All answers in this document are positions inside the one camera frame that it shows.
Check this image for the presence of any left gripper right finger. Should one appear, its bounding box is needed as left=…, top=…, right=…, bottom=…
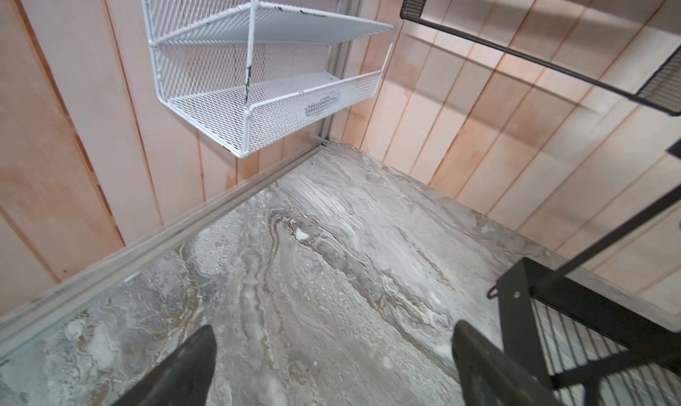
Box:
left=452, top=320, right=561, bottom=405

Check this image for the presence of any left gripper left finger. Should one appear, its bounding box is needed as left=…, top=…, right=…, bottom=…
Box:
left=115, top=324, right=217, bottom=405

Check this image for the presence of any black wire dish rack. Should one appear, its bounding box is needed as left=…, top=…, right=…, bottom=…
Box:
left=487, top=188, right=680, bottom=405

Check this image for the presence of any white wire mesh shelf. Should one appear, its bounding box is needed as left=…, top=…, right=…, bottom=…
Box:
left=141, top=0, right=397, bottom=159

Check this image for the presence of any black mesh wall basket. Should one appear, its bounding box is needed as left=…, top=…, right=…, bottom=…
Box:
left=400, top=0, right=680, bottom=117

